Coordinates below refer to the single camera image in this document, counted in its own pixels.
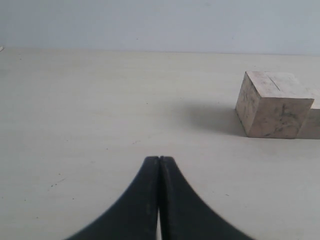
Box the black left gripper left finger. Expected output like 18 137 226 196
69 156 160 240

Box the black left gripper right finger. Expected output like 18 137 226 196
158 156 252 240

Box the second largest wooden cube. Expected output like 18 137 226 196
296 88 320 140

